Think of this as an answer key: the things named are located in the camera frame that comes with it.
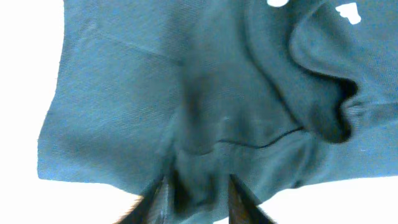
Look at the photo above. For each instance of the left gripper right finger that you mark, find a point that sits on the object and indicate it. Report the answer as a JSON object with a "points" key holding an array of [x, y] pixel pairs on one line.
{"points": [[243, 204]]}

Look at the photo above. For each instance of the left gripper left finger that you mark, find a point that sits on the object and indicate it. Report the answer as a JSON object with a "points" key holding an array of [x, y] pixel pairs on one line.
{"points": [[153, 207]]}

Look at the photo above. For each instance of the black polo shirt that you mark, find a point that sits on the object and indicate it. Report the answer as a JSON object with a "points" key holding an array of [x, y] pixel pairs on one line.
{"points": [[195, 91]]}

